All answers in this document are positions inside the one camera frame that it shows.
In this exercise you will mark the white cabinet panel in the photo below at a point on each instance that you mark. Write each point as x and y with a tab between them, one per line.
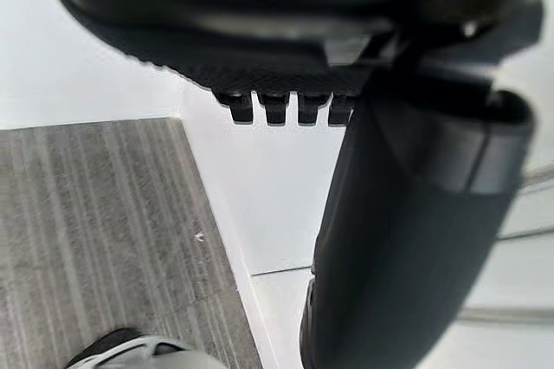
268	191

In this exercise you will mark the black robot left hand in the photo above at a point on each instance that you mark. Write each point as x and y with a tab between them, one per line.
389	234

